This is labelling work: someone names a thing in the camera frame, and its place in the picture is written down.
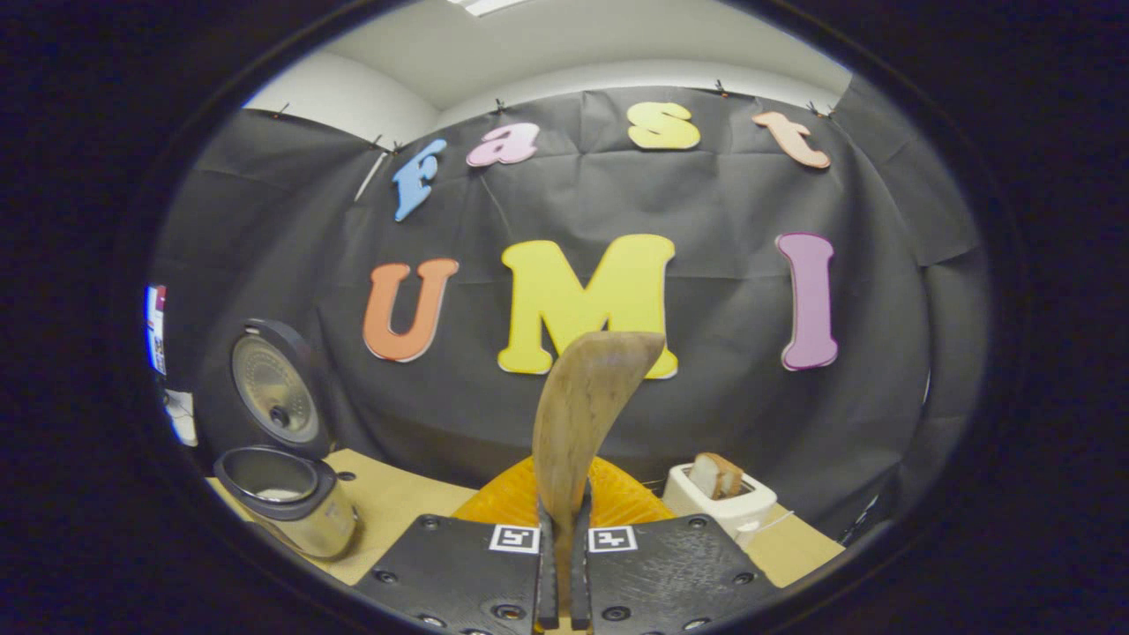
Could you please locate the black backdrop cloth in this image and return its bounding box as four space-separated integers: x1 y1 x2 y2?
150 84 993 543

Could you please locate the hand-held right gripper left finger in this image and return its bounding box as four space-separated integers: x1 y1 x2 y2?
353 454 563 635

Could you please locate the white toaster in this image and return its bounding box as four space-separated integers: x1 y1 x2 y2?
662 463 779 549

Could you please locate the ceiling light panel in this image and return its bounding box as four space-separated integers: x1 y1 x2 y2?
445 0 530 19

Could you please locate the white side table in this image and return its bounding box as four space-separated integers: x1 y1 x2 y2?
164 390 200 448

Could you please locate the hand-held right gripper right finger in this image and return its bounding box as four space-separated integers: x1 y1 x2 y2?
569 454 786 635

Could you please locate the computer monitor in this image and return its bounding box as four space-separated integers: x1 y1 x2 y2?
146 284 168 377

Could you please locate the wooden spoon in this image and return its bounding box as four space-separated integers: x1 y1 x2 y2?
532 331 668 618

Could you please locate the toasted bread slice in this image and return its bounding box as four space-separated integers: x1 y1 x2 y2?
689 452 744 500

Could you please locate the dark grey rice cooker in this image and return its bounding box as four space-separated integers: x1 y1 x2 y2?
212 318 361 560

